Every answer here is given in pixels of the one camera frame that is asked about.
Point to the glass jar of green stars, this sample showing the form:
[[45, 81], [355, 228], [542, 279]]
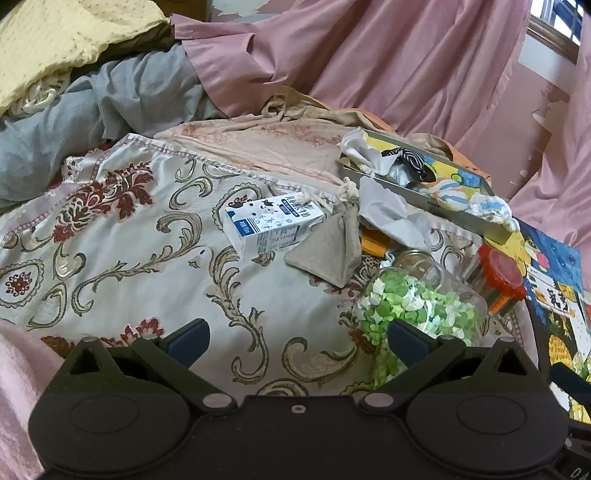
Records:
[[415, 300]]

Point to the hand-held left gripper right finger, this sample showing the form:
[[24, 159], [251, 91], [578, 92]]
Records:
[[408, 342]]

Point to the floral patterned bedspread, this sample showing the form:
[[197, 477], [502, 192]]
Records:
[[138, 258]]

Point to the white satin cloth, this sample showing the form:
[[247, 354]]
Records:
[[37, 98]]

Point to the orange packet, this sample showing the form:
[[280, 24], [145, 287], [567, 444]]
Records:
[[374, 242]]

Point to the grey cloth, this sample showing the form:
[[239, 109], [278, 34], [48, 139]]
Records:
[[115, 92]]

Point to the colourful cartoon print board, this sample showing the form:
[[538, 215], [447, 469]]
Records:
[[554, 286]]

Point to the white and blue milk carton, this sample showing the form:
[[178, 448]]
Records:
[[268, 227]]

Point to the white tissue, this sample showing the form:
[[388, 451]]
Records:
[[362, 150]]

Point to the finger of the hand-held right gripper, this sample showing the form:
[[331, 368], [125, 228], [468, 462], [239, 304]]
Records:
[[570, 381]]

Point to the red lidded container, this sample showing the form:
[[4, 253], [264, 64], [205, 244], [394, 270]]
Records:
[[501, 273]]

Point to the wide pink curtain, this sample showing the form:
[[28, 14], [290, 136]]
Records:
[[369, 60]]

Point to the beige cloth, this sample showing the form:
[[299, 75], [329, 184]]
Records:
[[277, 143]]

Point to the yellow dotted cloth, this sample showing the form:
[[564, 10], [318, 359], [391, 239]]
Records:
[[55, 41]]

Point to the black and white striped sock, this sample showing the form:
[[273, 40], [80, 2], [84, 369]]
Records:
[[413, 159]]

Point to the pink fleece blanket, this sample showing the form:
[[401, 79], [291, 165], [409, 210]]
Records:
[[18, 392]]

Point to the white and blue sock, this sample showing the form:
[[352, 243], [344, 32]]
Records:
[[489, 208]]

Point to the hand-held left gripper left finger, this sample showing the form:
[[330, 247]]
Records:
[[189, 338]]

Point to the cartoon printed box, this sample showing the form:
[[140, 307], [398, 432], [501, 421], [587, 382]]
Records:
[[458, 173]]

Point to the window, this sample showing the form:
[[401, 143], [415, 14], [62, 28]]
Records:
[[561, 27]]

